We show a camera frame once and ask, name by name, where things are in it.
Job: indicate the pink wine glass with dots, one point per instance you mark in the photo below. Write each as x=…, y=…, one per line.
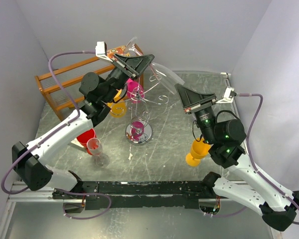
x=135, y=92

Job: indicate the clear wine glass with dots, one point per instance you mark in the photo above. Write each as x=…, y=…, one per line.
x=161, y=73
x=96, y=150

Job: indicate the orange wine glass front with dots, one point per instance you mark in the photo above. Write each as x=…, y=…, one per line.
x=199, y=150

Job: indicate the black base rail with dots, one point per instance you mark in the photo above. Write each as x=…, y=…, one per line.
x=153, y=194

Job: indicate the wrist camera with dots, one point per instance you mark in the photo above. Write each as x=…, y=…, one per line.
x=228, y=96
x=101, y=50

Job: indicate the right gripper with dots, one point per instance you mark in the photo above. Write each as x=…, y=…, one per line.
x=190, y=99

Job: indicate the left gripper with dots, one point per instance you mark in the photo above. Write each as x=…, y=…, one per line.
x=135, y=65

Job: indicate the orange wine glass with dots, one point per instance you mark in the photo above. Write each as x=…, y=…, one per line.
x=118, y=107
x=199, y=150

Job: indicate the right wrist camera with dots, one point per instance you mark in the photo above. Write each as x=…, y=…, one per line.
x=228, y=96

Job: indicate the orange spiral notebook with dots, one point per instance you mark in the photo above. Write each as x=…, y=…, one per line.
x=121, y=50

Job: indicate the red plastic cup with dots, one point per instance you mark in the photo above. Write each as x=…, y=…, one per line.
x=86, y=136

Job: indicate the white card box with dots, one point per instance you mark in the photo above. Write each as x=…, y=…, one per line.
x=76, y=144

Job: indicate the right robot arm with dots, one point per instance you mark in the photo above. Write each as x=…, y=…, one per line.
x=222, y=140

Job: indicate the wooden shelf rack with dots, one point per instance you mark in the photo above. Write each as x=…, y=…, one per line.
x=70, y=78

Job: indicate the chrome wine glass rack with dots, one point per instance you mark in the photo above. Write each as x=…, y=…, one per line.
x=139, y=131

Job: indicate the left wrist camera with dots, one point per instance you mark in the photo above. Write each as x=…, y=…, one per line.
x=101, y=50

